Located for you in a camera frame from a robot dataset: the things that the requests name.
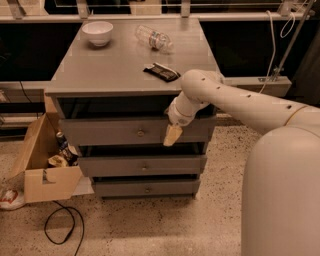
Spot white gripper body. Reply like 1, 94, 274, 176
167, 92, 209, 127

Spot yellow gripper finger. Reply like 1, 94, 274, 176
163, 124, 183, 147

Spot grey top drawer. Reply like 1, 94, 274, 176
60, 118, 215, 146

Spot grey drawer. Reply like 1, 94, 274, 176
78, 155, 207, 177
60, 118, 215, 146
93, 180, 200, 197

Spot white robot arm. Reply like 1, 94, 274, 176
164, 70, 320, 256

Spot grey bottom drawer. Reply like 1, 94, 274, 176
93, 180, 200, 197

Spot grey drawer cabinet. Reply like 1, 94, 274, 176
46, 19, 217, 187

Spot grey middle drawer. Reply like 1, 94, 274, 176
78, 155, 207, 177

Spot dark snack packet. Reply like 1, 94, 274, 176
144, 63, 181, 82

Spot clear plastic water bottle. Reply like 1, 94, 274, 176
135, 25, 173, 53

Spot metal stand pole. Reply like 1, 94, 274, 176
270, 0, 317, 82

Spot soda can in box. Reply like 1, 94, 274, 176
56, 131, 67, 145

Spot white bowl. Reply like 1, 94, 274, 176
82, 21, 113, 46

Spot crumpled snack bag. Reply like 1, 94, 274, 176
48, 155, 68, 168

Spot cardboard box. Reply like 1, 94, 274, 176
6, 94, 84, 204

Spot white hanging cable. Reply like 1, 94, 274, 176
259, 9, 296, 94

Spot black cable on floor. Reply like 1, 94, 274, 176
43, 200, 86, 256

